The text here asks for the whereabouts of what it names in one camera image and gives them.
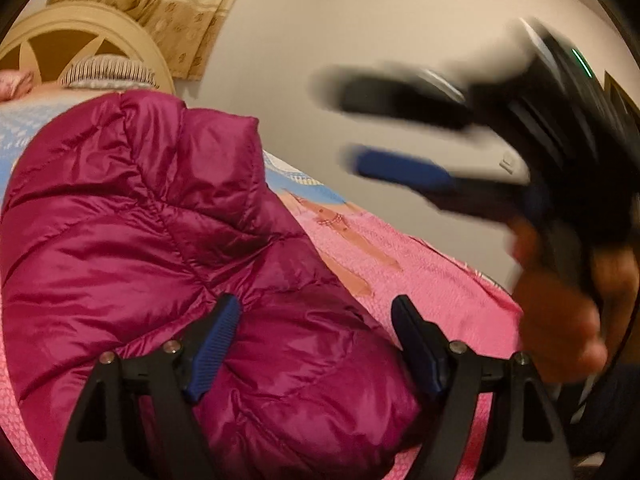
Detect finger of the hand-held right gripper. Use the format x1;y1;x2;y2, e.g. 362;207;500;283
342;144;541;221
312;62;481;131

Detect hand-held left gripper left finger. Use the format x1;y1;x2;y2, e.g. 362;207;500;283
54;294;242;480

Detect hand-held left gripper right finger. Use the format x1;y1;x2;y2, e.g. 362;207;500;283
391;295;573;480

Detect magenta puffer jacket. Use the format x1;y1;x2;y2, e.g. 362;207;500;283
0;89;426;480

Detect person's right forearm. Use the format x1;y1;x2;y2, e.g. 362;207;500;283
565;360;636;461

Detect person's right hand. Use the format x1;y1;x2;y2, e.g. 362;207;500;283
510;220;626;386

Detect cream wooden headboard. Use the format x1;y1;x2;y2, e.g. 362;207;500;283
0;1;176;95

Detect striped grey pillow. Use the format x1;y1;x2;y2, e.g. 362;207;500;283
60;55;158;91

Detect folded pink floral blanket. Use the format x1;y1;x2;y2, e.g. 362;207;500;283
0;70;33;101

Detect wooden door frame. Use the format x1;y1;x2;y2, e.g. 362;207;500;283
602;72;640;131

